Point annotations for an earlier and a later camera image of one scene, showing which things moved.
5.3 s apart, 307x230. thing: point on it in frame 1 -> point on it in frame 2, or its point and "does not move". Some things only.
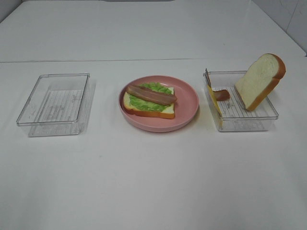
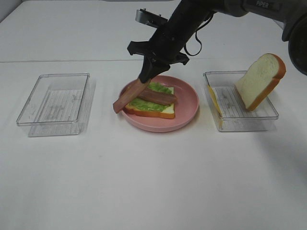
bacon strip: x=220 y=95 -> x=129 y=92
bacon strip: x=151 y=95 does not move
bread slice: x=169 y=112 does not move
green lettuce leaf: x=139 y=103 does not move
